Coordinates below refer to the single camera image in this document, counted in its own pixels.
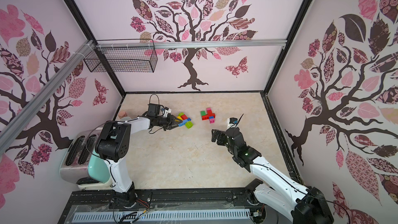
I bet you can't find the black wire basket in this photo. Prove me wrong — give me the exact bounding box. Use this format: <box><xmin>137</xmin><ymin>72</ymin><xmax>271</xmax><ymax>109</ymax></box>
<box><xmin>84</xmin><ymin>39</ymin><xmax>158</xmax><ymax>73</ymax></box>

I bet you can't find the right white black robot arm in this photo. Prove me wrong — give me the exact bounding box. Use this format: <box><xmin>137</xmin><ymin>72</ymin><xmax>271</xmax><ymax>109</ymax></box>
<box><xmin>211</xmin><ymin>127</ymin><xmax>334</xmax><ymax>224</ymax></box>

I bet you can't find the light blue long brick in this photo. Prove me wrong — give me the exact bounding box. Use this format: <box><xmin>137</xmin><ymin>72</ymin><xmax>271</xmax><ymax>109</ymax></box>
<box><xmin>178</xmin><ymin>118</ymin><xmax>191</xmax><ymax>127</ymax></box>

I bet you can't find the small pink cup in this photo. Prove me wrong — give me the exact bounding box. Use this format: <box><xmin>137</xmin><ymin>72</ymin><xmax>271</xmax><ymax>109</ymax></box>
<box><xmin>118</xmin><ymin>111</ymin><xmax>127</xmax><ymax>119</ymax></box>

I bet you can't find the blue floral mug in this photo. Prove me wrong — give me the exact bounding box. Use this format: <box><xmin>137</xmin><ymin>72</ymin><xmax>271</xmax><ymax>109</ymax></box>
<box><xmin>120</xmin><ymin>117</ymin><xmax>132</xmax><ymax>121</ymax></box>

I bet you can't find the red long brick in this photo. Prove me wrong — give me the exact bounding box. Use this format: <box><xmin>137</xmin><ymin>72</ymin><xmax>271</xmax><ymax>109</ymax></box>
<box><xmin>201</xmin><ymin>113</ymin><xmax>215</xmax><ymax>120</ymax></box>

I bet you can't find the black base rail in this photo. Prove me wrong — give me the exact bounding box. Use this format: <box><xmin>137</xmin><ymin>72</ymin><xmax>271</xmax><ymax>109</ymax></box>
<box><xmin>66</xmin><ymin>187</ymin><xmax>260</xmax><ymax>207</ymax></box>

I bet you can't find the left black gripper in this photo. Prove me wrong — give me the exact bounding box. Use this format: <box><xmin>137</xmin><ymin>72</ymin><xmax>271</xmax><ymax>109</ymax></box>
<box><xmin>155</xmin><ymin>113</ymin><xmax>182</xmax><ymax>131</ymax></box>

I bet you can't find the white slotted cable duct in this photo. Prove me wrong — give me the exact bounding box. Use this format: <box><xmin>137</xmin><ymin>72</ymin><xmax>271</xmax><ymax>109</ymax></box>
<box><xmin>66</xmin><ymin>209</ymin><xmax>251</xmax><ymax>224</ymax></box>

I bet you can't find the mint chrome toaster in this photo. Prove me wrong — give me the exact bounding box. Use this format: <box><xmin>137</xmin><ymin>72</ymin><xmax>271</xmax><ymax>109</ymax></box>
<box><xmin>59</xmin><ymin>128</ymin><xmax>112</xmax><ymax>190</ymax></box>

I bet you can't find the aluminium frame rail back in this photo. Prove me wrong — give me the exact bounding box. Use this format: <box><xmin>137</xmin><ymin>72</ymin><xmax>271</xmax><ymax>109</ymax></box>
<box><xmin>96</xmin><ymin>39</ymin><xmax>287</xmax><ymax>49</ymax></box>

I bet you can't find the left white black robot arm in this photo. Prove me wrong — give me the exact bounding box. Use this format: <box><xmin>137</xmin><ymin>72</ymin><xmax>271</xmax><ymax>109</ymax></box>
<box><xmin>95</xmin><ymin>103</ymin><xmax>183</xmax><ymax>194</ymax></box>

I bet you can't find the lime square brick front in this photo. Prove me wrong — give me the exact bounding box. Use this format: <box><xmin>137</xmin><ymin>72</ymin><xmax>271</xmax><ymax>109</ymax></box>
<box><xmin>185</xmin><ymin>121</ymin><xmax>193</xmax><ymax>129</ymax></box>

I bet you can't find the aluminium frame rail left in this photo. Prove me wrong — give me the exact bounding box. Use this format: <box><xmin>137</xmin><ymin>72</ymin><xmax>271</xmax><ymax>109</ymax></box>
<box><xmin>1</xmin><ymin>40</ymin><xmax>95</xmax><ymax>154</ymax></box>

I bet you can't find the aluminium frame rail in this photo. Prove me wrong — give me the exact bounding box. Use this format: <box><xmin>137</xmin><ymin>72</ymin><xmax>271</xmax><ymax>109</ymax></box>
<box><xmin>1</xmin><ymin>40</ymin><xmax>95</xmax><ymax>154</ymax></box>
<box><xmin>96</xmin><ymin>39</ymin><xmax>287</xmax><ymax>49</ymax></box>

